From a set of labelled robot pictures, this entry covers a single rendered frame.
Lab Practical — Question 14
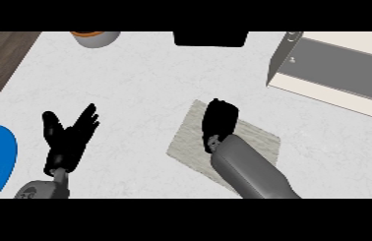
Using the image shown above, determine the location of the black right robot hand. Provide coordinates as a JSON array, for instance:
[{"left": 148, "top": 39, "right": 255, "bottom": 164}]
[{"left": 200, "top": 97, "right": 240, "bottom": 154}]

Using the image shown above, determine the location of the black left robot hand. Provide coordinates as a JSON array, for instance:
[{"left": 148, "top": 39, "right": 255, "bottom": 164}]
[{"left": 41, "top": 102, "right": 101, "bottom": 178}]

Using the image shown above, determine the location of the pale grey placemat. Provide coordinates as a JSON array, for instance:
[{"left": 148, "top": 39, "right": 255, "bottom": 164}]
[{"left": 165, "top": 98, "right": 281, "bottom": 194}]

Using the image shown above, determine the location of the grey and cream tiered shelf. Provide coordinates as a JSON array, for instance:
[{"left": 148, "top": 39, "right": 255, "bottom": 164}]
[{"left": 264, "top": 31, "right": 372, "bottom": 117}]

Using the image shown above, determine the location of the blue round plate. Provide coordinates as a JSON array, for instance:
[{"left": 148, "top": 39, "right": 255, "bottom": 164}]
[{"left": 0, "top": 125, "right": 19, "bottom": 193}]

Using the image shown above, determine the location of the black appliance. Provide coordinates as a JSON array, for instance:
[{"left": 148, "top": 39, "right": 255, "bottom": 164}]
[{"left": 171, "top": 31, "right": 249, "bottom": 48}]

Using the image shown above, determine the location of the dark brown wooden panel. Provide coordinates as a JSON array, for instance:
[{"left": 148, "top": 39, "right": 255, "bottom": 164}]
[{"left": 0, "top": 31, "right": 44, "bottom": 91}]

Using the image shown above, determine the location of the grey pot with orange rim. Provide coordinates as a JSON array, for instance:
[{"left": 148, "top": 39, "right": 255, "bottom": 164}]
[{"left": 69, "top": 31, "right": 122, "bottom": 49}]

